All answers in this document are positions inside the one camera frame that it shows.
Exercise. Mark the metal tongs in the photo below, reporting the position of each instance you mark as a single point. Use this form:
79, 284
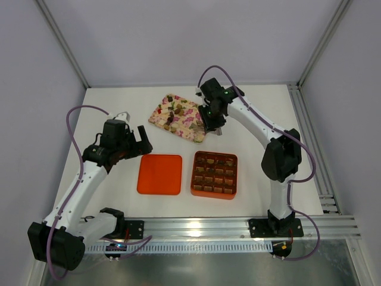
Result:
218, 132

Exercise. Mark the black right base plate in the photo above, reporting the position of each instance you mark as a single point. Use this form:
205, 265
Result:
273, 228

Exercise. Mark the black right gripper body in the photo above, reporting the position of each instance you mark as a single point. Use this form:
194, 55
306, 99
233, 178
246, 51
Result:
210, 124

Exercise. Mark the aluminium front rail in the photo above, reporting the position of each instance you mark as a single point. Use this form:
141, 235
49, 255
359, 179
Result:
193, 226

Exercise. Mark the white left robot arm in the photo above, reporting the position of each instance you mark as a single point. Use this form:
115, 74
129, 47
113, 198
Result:
60, 239

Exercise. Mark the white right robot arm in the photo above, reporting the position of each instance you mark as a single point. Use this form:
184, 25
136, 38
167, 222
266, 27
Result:
282, 152

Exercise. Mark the slotted cable duct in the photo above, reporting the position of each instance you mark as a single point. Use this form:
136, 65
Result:
182, 247

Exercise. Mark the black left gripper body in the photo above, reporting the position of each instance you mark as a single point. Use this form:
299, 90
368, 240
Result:
134, 146

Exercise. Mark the orange box lid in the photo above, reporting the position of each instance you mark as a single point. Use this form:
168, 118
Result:
160, 174

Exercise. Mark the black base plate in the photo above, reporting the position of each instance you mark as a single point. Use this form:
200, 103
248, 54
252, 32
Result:
134, 229
273, 228

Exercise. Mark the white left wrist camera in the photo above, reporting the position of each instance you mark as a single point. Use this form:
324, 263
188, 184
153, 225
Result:
123, 116

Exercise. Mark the aluminium rail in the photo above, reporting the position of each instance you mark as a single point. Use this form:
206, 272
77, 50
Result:
322, 177
193, 226

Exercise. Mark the aluminium right side rail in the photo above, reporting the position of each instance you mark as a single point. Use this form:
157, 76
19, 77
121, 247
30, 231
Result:
322, 177

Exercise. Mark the orange chocolate box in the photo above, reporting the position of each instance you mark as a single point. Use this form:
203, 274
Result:
216, 180

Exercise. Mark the floral tray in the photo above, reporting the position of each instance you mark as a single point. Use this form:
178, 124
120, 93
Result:
180, 117

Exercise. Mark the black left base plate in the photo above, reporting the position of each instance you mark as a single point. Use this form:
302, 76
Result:
134, 229

